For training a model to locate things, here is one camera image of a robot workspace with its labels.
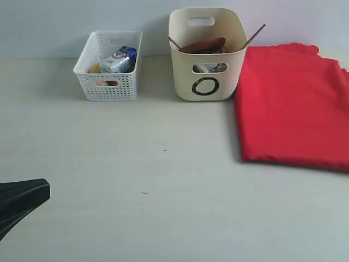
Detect white perforated plastic basket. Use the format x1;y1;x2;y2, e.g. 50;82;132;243
73;31;143;102

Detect brown egg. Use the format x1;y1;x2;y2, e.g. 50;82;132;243
95;81;118;86

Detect white blue packet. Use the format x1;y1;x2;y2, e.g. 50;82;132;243
99;45;137;74

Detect brown wooden plate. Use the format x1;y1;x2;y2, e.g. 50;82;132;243
179;37;226;54

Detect stainless steel cup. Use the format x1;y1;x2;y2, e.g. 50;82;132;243
208;63;227;73

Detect white ceramic bowl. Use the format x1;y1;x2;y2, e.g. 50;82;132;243
192;63;209;73

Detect wooden chopstick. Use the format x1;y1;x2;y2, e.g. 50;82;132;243
169;37;181;50
240;23;266;50

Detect cream plastic bin with circle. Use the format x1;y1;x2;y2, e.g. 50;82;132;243
169;8;247;101

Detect yellow lemon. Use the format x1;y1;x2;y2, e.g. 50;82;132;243
88;62;101;74

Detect red scalloped table cloth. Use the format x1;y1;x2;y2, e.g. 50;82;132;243
235;43;348;171

